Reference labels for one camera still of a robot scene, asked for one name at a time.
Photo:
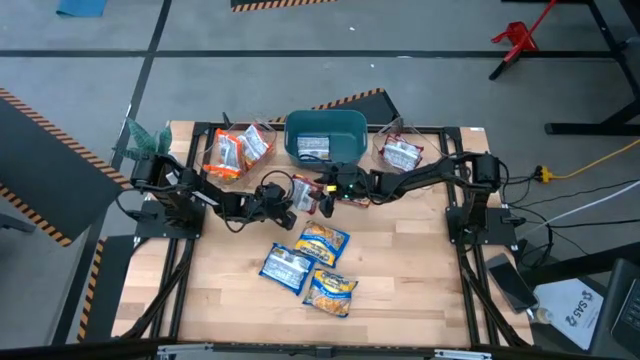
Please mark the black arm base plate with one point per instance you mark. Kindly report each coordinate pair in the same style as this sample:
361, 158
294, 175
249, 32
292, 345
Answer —
150, 230
500, 230

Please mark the teal plastic bin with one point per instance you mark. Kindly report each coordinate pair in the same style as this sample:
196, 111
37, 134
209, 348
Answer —
325, 122

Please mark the white plant pot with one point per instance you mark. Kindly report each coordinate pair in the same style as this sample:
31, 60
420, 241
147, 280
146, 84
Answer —
172, 179

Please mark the dark smartphone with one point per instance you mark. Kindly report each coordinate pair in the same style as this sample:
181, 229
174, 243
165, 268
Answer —
512, 282

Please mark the red white snack packet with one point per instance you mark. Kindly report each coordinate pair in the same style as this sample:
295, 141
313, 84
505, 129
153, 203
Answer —
229, 150

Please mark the red floor stand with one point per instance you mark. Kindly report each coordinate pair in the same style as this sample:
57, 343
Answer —
517, 37

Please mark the dark grey laptop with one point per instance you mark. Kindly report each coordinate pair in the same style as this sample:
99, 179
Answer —
620, 305

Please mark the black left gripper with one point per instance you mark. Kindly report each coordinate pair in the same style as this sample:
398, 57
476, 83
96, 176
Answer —
270, 202

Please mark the black aluminium table frame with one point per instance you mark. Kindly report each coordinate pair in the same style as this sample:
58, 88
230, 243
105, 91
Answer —
452, 134

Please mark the white printed paper sheet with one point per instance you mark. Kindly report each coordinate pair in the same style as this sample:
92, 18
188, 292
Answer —
570, 310

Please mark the blue ramen noodle pack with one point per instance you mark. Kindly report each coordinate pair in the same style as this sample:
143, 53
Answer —
330, 294
322, 244
313, 147
286, 267

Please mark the small potted green plant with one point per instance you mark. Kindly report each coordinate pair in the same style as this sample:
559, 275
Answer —
147, 140

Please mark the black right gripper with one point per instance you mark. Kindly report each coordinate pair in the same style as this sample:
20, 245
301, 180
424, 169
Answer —
347, 184

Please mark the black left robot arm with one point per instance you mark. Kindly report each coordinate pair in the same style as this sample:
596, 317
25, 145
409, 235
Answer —
215, 202

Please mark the black desk leg frame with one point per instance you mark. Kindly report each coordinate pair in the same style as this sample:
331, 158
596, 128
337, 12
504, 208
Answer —
590, 129

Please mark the silver metal bracket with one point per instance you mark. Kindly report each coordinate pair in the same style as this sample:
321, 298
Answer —
462, 354
185, 348

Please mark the clear plastic bin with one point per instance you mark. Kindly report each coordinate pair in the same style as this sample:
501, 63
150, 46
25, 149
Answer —
440, 145
207, 145

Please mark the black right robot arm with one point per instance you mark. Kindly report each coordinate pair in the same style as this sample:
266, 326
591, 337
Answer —
415, 177

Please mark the blue floor mat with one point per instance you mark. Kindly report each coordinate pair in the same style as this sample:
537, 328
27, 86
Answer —
80, 7

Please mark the black hazard-striped floor mat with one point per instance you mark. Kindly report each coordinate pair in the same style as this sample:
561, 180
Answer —
260, 4
107, 290
370, 107
40, 165

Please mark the orange ramen noodle pack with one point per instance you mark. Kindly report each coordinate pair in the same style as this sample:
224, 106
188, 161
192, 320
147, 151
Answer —
255, 142
357, 202
222, 172

